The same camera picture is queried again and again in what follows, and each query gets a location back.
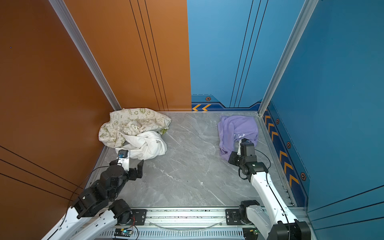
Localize purple cloth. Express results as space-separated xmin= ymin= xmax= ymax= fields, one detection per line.
xmin=218 ymin=115 xmax=259 ymax=161

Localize cream green patterned cloth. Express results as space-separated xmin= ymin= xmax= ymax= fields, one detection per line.
xmin=99 ymin=108 xmax=172 ymax=148

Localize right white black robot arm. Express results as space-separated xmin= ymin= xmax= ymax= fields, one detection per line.
xmin=229 ymin=139 xmax=312 ymax=240

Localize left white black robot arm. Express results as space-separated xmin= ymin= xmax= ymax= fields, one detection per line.
xmin=43 ymin=160 xmax=147 ymax=240

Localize white cloth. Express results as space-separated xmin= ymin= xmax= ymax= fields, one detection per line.
xmin=115 ymin=131 xmax=167 ymax=160

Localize left green circuit board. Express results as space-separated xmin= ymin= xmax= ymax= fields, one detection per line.
xmin=114 ymin=228 xmax=134 ymax=238

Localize green circuit board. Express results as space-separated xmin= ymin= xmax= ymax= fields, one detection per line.
xmin=114 ymin=228 xmax=134 ymax=238
xmin=243 ymin=228 xmax=259 ymax=240

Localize right green circuit board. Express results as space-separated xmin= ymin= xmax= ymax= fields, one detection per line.
xmin=243 ymin=228 xmax=259 ymax=240

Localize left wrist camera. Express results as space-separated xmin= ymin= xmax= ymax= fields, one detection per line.
xmin=118 ymin=150 xmax=130 ymax=171

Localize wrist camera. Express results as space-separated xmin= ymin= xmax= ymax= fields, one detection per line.
xmin=118 ymin=150 xmax=130 ymax=171
xmin=239 ymin=139 xmax=256 ymax=157

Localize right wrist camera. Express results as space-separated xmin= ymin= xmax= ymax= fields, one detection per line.
xmin=239 ymin=139 xmax=256 ymax=157

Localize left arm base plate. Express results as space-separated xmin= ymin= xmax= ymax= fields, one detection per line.
xmin=116 ymin=209 xmax=147 ymax=227

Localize aluminium front rail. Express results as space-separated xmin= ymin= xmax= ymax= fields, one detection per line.
xmin=53 ymin=206 xmax=310 ymax=240

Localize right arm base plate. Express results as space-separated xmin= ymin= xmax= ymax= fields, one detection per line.
xmin=225 ymin=209 xmax=248 ymax=226

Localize left aluminium corner post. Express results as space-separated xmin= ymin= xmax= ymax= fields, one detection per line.
xmin=49 ymin=0 xmax=122 ymax=111

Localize aluminium corner post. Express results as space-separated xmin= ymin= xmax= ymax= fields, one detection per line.
xmin=49 ymin=0 xmax=122 ymax=111
xmin=258 ymin=0 xmax=319 ymax=117

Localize right aluminium corner post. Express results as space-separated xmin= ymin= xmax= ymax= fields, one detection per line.
xmin=258 ymin=0 xmax=319 ymax=117

